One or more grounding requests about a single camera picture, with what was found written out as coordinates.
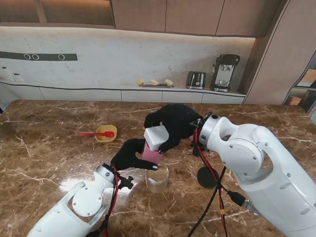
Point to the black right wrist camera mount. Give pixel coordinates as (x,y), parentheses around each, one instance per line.
(197,150)

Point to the tall brown cabinet panel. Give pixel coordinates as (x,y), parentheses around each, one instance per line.
(271,61)

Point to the yellow lemon piece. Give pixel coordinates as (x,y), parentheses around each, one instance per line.
(140,82)
(154,82)
(169,82)

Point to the small wooden box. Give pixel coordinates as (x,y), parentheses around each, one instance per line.
(295,100)

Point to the white counter with drawers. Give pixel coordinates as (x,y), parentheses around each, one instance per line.
(140,95)

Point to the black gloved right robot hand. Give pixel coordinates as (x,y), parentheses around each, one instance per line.
(177,123)

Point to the black and silver toaster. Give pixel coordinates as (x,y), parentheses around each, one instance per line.
(196,80)

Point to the clear grain jar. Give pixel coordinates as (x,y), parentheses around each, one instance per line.
(158,181)

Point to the pink container with white lid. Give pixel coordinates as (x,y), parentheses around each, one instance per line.
(150,155)

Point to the dark cutting board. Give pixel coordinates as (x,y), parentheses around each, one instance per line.
(153,86)

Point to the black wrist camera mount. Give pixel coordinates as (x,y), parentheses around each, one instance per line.
(126,182)
(197,150)

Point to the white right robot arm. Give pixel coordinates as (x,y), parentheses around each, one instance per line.
(259,170)

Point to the black espresso machine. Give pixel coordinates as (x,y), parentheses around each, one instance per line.
(224,71)

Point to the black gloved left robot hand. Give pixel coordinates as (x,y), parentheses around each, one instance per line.
(128,155)

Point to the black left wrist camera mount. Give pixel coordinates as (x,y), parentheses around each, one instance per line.
(126,182)

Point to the tan book on shelf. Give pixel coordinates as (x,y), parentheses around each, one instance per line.
(309,77)

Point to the white square container lid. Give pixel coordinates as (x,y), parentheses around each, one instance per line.
(155,135)

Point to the black round jar lid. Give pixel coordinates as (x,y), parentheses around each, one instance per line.
(206,179)

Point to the brown wall cabinets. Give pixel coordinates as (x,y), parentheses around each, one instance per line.
(187,17)

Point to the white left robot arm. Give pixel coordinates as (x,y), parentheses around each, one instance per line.
(74,207)

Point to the red plastic spoon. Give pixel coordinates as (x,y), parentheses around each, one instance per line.
(98,134)

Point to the white wall device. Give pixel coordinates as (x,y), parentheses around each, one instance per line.
(17,77)
(3,72)

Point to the yellow plastic bowl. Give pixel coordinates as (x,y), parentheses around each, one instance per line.
(105,138)

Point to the dark open shelf unit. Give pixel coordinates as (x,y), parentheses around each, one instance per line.
(309,96)

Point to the black wall power strip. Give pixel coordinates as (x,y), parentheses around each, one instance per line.
(49,57)

